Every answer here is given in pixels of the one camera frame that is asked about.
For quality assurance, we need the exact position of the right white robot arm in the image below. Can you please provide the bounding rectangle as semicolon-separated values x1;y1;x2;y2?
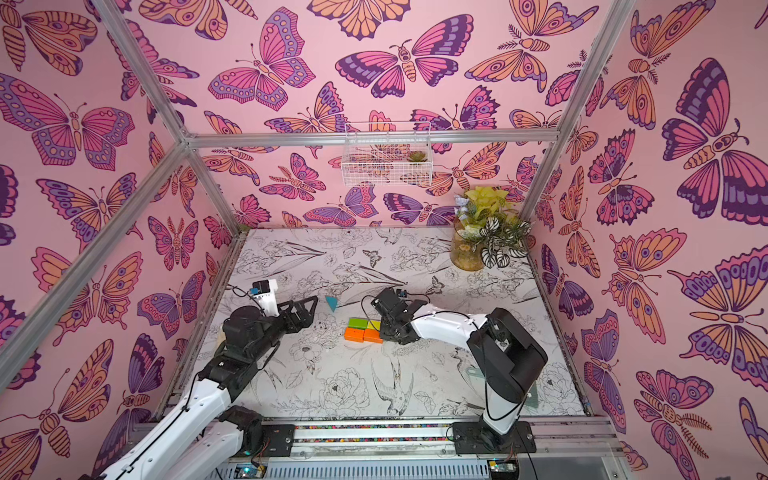
371;288;548;455

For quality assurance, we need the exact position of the orange wooden block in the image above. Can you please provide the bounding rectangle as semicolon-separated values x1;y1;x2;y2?
343;328;366;343
363;329;383;344

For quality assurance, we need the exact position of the aluminium frame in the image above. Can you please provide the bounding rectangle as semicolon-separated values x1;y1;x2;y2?
1;1;635;388

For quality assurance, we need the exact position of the green wooden block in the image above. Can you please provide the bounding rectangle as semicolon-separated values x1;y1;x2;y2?
347;318;369;330

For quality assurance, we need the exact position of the small potted succulent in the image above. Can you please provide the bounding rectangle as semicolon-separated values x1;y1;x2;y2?
407;150;428;163

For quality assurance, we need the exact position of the white wire basket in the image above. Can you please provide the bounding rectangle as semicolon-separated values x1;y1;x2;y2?
338;120;434;188

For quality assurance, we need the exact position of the teal triangle block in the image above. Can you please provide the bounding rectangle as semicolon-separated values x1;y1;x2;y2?
325;296;338;312

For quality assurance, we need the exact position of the artificial plant bouquet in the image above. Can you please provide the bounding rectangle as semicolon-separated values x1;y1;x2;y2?
454;186;532;269

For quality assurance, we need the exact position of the amber glass vase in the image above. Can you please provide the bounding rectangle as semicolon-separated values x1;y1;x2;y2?
450;220;485;272

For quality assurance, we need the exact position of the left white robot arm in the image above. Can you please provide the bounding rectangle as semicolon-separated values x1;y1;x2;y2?
92;296;319;479

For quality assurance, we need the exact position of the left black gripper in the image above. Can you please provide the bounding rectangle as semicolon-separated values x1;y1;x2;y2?
248;295;316;364

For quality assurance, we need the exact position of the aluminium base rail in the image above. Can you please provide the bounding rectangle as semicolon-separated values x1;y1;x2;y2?
119;413;625;480

